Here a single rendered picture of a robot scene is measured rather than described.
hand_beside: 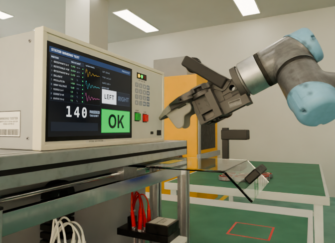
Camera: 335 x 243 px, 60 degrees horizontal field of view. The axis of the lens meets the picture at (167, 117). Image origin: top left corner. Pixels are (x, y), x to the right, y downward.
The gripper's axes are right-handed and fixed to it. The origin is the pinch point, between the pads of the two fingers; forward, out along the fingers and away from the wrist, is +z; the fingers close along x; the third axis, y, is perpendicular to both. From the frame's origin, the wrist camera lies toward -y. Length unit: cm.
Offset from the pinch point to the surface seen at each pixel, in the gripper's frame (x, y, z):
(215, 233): 48, 39, 20
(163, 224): 1.3, 23.9, 11.8
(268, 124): 511, -23, 36
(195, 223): 56, 34, 31
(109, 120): -11.3, -1.4, 7.2
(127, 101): -4.6, -5.6, 5.3
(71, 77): -22.7, -8.3, 4.0
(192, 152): 326, -18, 126
